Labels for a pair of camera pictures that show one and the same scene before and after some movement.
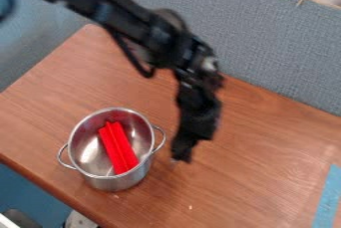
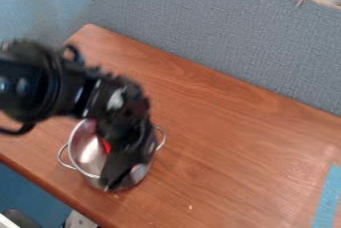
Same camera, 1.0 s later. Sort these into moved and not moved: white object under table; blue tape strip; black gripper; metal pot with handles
Moved: black gripper
Not moved: blue tape strip; metal pot with handles; white object under table
